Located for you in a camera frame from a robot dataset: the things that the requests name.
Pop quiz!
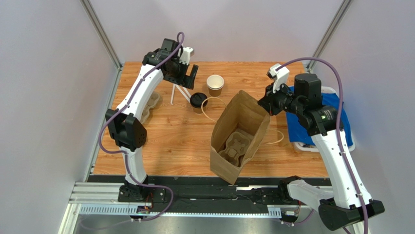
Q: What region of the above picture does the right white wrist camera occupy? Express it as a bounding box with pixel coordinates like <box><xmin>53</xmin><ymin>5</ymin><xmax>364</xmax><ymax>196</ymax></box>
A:
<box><xmin>267</xmin><ymin>63</ymin><xmax>290</xmax><ymax>93</ymax></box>

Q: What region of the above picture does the black coffee cup lid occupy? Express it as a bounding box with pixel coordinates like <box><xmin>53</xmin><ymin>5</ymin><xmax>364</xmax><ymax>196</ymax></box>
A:
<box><xmin>189</xmin><ymin>92</ymin><xmax>208</xmax><ymax>108</ymax></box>

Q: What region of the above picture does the kraft paper cup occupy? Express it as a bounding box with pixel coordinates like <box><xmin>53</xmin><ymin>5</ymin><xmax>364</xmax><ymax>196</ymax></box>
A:
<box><xmin>207</xmin><ymin>75</ymin><xmax>225</xmax><ymax>97</ymax></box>
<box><xmin>193</xmin><ymin>106</ymin><xmax>205</xmax><ymax>115</ymax></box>

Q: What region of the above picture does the blue cloth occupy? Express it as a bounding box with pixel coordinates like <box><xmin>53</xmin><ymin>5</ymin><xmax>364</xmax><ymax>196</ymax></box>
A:
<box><xmin>284</xmin><ymin>86</ymin><xmax>353</xmax><ymax>147</ymax></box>

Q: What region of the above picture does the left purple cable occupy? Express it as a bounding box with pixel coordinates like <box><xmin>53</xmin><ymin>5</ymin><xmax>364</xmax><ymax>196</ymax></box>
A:
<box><xmin>97</xmin><ymin>31</ymin><xmax>186</xmax><ymax>223</ymax></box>

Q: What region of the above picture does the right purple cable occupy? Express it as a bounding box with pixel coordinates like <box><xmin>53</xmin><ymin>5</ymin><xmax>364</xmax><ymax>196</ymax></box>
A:
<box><xmin>275</xmin><ymin>57</ymin><xmax>370</xmax><ymax>234</ymax></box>

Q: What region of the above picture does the purple cable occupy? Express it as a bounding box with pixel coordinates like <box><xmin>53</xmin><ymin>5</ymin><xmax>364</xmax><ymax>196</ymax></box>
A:
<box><xmin>97</xmin><ymin>31</ymin><xmax>186</xmax><ymax>223</ymax></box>
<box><xmin>275</xmin><ymin>57</ymin><xmax>370</xmax><ymax>234</ymax></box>

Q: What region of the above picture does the white plastic basket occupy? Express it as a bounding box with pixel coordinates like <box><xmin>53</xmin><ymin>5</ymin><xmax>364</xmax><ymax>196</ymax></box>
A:
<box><xmin>288</xmin><ymin>85</ymin><xmax>356</xmax><ymax>153</ymax></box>

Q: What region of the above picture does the cardboard cup carrier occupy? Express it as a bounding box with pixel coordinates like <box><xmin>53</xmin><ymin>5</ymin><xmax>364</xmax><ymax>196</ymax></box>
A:
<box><xmin>140</xmin><ymin>92</ymin><xmax>160</xmax><ymax>124</ymax></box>
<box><xmin>218</xmin><ymin>129</ymin><xmax>253</xmax><ymax>167</ymax></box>

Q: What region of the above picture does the white straw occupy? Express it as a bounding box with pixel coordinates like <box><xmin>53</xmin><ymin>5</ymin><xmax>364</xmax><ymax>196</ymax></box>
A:
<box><xmin>170</xmin><ymin>84</ymin><xmax>176</xmax><ymax>105</ymax></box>
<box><xmin>176</xmin><ymin>85</ymin><xmax>191</xmax><ymax>102</ymax></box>

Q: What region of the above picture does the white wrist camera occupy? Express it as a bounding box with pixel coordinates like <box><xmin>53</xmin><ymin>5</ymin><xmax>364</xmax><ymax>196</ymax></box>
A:
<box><xmin>267</xmin><ymin>63</ymin><xmax>290</xmax><ymax>93</ymax></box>
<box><xmin>178</xmin><ymin>47</ymin><xmax>194</xmax><ymax>65</ymax></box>

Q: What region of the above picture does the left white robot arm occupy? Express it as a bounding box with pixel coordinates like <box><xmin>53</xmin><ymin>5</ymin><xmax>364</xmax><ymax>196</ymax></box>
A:
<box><xmin>104</xmin><ymin>32</ymin><xmax>198</xmax><ymax>201</ymax></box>

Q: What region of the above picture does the brown paper bag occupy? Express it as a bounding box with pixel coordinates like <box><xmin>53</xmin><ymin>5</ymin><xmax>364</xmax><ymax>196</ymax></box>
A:
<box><xmin>210</xmin><ymin>90</ymin><xmax>270</xmax><ymax>185</ymax></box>

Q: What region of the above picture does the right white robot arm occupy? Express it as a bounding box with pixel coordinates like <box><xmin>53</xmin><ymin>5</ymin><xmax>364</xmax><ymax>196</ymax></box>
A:
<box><xmin>258</xmin><ymin>74</ymin><xmax>385</xmax><ymax>231</ymax></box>

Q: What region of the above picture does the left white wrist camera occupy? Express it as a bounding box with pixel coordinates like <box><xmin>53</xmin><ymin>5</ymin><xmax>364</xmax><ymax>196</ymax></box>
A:
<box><xmin>178</xmin><ymin>47</ymin><xmax>194</xmax><ymax>65</ymax></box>

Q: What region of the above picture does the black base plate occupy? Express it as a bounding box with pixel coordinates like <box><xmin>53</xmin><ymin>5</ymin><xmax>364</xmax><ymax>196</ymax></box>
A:
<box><xmin>87</xmin><ymin>175</ymin><xmax>312</xmax><ymax>215</ymax></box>

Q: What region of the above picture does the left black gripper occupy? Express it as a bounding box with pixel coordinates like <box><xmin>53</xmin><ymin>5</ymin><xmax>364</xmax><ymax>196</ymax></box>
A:
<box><xmin>165</xmin><ymin>59</ymin><xmax>199</xmax><ymax>90</ymax></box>

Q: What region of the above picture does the aluminium rail frame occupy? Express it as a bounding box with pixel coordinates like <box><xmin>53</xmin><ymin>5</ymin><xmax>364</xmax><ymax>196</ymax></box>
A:
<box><xmin>57</xmin><ymin>181</ymin><xmax>370</xmax><ymax>234</ymax></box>

